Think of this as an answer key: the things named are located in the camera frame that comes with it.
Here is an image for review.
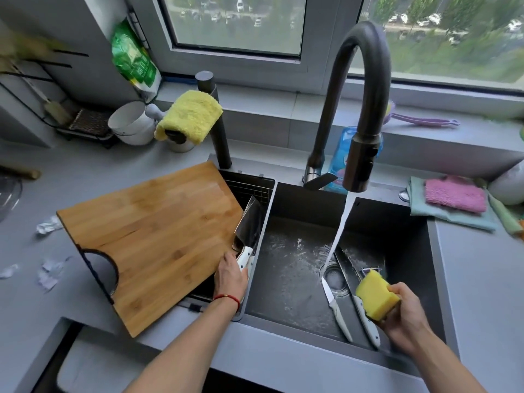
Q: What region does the person's right hand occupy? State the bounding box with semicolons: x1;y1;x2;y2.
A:
377;282;435;357

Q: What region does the person's left hand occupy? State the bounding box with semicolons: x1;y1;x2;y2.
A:
213;251;249;302

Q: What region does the yellow sponge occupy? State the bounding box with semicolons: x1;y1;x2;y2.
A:
355;269;401;323

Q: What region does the white-handled steel cleaver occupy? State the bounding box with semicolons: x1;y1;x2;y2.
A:
232;196;263;279

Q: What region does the person's left forearm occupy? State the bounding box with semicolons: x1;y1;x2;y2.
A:
123;298;240;393

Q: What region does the person's right forearm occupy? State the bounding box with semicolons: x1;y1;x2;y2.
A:
403;331;489;393

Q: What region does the dark grey sink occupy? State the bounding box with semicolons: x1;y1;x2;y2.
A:
186;154;460;378

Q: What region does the sink drain strainer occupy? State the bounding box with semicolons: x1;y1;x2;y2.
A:
321;261;352;296

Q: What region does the light green cloth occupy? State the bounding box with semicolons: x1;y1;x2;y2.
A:
406;176;498;233

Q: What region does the wooden cutting board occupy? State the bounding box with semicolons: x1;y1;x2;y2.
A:
56;160;246;338

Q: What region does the pink cloth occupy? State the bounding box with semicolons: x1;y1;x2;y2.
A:
424;175;488;215

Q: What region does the blue dish soap bottle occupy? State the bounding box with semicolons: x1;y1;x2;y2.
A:
327;126;385;195

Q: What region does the dark grey straight tap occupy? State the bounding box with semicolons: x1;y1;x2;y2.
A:
195;70;233;169

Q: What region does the white bowl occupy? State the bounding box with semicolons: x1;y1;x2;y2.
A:
487;161;524;206

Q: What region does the yellow cloth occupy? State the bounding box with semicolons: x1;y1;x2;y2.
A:
154;90;224;145

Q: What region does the purple dish brush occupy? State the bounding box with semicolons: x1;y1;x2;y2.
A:
384;100;462;130

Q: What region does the white ceramic jar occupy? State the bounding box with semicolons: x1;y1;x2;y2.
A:
145;103;195;154

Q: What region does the white enamel pot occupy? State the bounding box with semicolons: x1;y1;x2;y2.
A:
108;101;158;146

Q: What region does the dark grey gooseneck faucet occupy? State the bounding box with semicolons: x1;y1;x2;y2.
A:
302;20;393;193

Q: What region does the metal mesh scrubber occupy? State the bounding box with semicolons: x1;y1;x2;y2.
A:
67;108;114;134

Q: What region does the green plastic bag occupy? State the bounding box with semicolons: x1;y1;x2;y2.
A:
111;18;163;104

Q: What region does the glass lid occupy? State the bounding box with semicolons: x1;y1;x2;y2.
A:
0;173;23;224

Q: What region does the red string bracelet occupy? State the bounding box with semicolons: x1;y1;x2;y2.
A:
212;294;241;312

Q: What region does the long white-handled knife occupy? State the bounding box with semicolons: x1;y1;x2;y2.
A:
333;246;381;351

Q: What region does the small white-handled knife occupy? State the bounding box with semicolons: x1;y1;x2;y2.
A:
321;277;354;344

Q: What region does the wire drain basket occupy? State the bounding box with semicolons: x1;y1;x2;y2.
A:
217;169;276;258

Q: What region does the wooden handle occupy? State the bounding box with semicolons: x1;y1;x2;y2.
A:
0;163;42;181

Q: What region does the grey window frame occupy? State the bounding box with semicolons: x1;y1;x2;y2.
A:
123;0;524;96

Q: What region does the wooden-handled brush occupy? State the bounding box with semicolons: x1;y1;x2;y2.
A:
11;64;73;126

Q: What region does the black wire rack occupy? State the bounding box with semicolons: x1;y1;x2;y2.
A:
0;48;120;150

